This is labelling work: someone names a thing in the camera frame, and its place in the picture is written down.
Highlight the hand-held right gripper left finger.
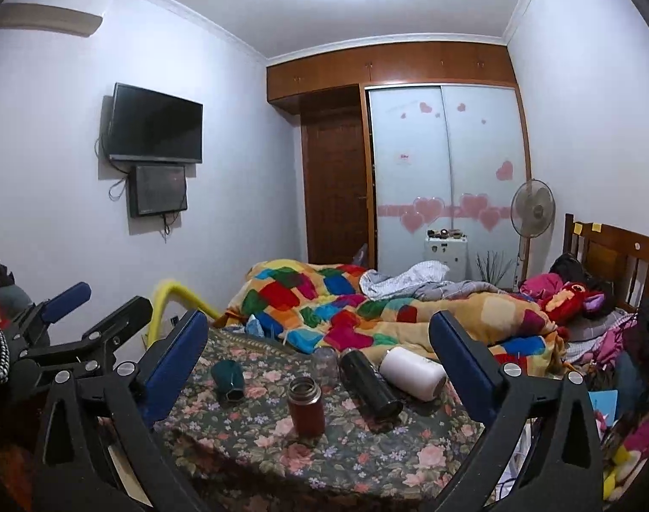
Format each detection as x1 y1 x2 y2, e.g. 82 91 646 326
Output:
31 309 214 512

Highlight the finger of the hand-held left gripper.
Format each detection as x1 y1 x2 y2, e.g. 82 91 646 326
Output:
12 281 93 357
16 296 154 385

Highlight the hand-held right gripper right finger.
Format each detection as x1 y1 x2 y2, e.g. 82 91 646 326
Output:
428 309 608 512

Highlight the white cup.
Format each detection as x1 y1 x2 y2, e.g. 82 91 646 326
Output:
379 346 448 402

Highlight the dark green cup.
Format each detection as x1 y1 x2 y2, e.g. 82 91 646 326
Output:
211 360 246 404

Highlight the clear glass cup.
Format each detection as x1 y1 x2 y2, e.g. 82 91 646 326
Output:
311 346 340 386

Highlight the yellow curved tube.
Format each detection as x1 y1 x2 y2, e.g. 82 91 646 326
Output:
146 279 224 354

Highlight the black thermos flask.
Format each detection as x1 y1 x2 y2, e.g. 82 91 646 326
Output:
338 348 405 421

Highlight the light blue plastic bag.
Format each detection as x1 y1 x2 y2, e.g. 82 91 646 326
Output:
244 314 275 340

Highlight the dried twig bundle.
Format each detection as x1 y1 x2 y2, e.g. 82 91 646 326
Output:
476 250 518 290

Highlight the white grey checked cloth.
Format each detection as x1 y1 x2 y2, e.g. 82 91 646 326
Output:
359 260 517 303

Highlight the small white cabinet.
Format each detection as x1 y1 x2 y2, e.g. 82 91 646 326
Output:
423 237 470 281

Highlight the pink cloth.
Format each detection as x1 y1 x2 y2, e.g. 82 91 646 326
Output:
519 272 565 300

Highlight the red plush toy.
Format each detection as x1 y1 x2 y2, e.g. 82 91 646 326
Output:
538 282 609 327

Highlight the red thermos flask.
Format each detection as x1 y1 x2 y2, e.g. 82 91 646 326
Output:
287 376 326 437

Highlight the floral tablecloth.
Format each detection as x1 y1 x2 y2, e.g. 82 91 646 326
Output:
97 325 528 512

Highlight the black bag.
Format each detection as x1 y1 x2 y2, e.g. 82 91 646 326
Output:
549 253 588 285

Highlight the blue paper folder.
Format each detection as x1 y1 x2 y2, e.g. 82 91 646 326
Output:
588 389 620 428

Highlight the colourful patchwork quilt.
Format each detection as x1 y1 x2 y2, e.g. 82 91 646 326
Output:
218 260 570 370

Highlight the standing electric fan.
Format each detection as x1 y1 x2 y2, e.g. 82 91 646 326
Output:
511 179 556 290

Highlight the pile of clothes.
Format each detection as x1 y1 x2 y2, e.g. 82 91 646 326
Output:
564 288 649 441

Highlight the yellow plush toy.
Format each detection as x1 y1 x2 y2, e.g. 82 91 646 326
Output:
602 445 646 492

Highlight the wooden bed headboard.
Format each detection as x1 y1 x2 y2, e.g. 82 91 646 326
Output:
563 213 649 317

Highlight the wooden wardrobe with frosted doors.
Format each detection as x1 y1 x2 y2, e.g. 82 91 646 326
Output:
267 41 534 290

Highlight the brown wooden door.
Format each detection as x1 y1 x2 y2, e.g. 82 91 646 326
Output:
301 107 371 268

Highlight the white air conditioner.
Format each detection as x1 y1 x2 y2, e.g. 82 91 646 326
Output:
0 3 104 39

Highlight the black television cable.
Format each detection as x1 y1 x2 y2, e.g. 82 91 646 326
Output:
94 137 129 201

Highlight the small black wall monitor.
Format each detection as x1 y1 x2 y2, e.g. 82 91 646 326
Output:
129 164 189 218

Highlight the black wall television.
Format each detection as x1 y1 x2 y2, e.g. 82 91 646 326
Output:
107 83 204 165

